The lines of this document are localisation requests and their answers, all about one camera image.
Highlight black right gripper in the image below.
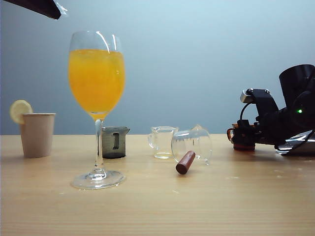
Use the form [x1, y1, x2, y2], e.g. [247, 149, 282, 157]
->
[232, 107, 296, 148]

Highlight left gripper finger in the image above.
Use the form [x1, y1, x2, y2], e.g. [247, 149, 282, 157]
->
[4, 0, 62, 20]

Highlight amber measuring cup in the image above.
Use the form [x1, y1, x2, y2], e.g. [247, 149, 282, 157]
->
[226, 122, 256, 151]

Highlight clear wooden-handled measuring cup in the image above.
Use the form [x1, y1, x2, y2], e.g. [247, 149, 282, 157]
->
[171, 124, 213, 176]

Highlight smoky grey measuring cup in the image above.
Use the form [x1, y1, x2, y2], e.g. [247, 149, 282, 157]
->
[100, 126, 130, 159]

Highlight beige paper cup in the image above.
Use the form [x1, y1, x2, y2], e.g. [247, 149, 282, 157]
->
[19, 113, 57, 159]

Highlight shiny silver metal scoop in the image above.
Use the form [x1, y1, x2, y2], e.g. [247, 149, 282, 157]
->
[274, 130, 315, 157]

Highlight wine glass with orange drink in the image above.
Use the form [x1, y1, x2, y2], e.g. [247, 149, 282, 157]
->
[68, 31, 126, 190]

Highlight yellow lemon slice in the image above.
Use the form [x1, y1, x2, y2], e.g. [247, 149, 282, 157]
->
[9, 99, 33, 125]

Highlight black cable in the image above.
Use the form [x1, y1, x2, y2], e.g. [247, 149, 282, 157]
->
[240, 102, 315, 154]

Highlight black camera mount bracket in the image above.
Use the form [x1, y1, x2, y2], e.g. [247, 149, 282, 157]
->
[247, 88, 280, 117]

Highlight clear glass-handled measuring cup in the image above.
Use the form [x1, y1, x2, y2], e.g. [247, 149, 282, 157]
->
[147, 126, 179, 160]

